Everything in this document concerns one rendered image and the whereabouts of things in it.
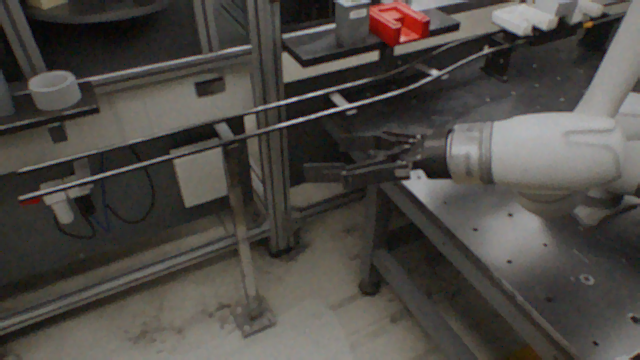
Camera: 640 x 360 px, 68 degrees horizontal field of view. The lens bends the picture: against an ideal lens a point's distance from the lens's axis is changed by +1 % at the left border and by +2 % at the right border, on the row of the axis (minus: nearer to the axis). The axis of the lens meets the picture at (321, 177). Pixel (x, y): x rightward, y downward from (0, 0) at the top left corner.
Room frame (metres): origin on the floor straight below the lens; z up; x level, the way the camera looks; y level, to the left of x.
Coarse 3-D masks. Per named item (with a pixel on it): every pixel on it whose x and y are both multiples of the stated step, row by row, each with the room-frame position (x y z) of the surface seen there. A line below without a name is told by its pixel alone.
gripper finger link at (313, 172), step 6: (306, 168) 0.57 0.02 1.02; (312, 168) 0.56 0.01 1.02; (318, 168) 0.56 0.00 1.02; (324, 168) 0.56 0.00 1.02; (330, 168) 0.55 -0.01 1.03; (336, 168) 0.55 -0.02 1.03; (306, 174) 0.57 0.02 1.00; (312, 174) 0.56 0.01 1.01; (318, 174) 0.56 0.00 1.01; (306, 180) 0.56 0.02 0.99; (312, 180) 0.56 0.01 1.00; (318, 180) 0.56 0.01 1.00
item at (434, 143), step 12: (432, 132) 0.57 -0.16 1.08; (444, 132) 0.56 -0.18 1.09; (420, 144) 0.59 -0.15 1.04; (432, 144) 0.55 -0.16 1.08; (444, 144) 0.54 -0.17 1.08; (396, 156) 0.56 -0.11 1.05; (408, 156) 0.55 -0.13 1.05; (420, 156) 0.54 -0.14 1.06; (432, 156) 0.53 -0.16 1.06; (444, 156) 0.53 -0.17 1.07; (420, 168) 0.53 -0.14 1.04; (432, 168) 0.53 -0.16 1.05; (444, 168) 0.52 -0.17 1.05
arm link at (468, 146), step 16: (464, 128) 0.55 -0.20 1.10; (480, 128) 0.54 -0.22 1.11; (448, 144) 0.54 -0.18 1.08; (464, 144) 0.52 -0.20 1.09; (480, 144) 0.52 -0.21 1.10; (448, 160) 0.53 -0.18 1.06; (464, 160) 0.51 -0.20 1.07; (480, 160) 0.50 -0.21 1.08; (464, 176) 0.51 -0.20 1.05; (480, 176) 0.50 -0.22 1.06
